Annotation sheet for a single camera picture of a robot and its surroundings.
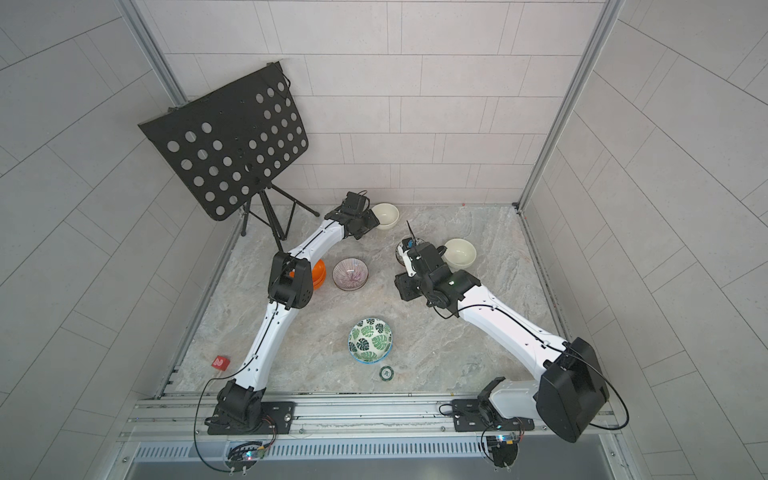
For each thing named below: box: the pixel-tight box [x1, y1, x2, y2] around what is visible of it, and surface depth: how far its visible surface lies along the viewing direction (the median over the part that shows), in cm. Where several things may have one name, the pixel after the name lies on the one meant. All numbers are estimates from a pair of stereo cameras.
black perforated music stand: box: [138, 61, 320, 252], surface depth 73 cm
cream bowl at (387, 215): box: [372, 203, 400, 230], surface depth 111 cm
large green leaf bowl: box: [348, 346, 392, 364], surface depth 81 cm
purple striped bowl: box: [332, 257, 369, 291], surface depth 95 cm
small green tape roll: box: [379, 366, 395, 381], surface depth 80 cm
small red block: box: [212, 355, 231, 371], surface depth 79 cm
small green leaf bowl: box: [348, 318, 393, 364], surface depth 82 cm
